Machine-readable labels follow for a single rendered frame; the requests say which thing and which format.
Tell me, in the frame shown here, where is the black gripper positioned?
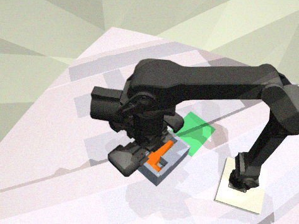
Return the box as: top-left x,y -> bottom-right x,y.
108,113 -> 184,177

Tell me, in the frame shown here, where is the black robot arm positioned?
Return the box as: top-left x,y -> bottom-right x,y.
90,59 -> 299,193

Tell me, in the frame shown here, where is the orange l-shaped part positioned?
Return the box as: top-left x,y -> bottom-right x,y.
147,140 -> 174,172

